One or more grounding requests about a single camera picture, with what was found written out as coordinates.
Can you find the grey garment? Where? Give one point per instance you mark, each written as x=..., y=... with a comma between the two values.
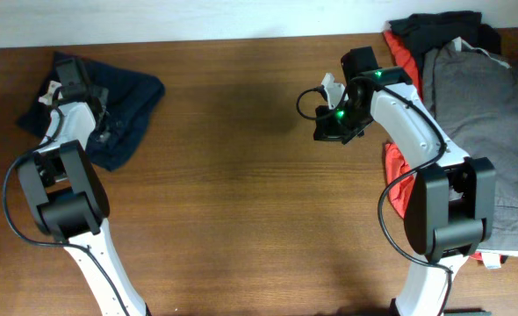
x=473, y=96

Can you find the navy blue shorts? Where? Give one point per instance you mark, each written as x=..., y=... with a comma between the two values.
x=131, y=100

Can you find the red orange garment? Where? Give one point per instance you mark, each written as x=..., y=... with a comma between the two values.
x=404, y=137

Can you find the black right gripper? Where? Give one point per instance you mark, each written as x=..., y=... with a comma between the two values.
x=327, y=131

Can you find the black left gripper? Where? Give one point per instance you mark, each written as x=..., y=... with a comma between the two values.
x=101, y=90

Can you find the black garment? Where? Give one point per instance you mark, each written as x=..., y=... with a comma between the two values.
x=422, y=32

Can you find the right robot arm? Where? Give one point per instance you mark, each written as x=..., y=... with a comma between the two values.
x=450, y=210

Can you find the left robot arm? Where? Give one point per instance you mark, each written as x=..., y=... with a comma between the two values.
x=66, y=198

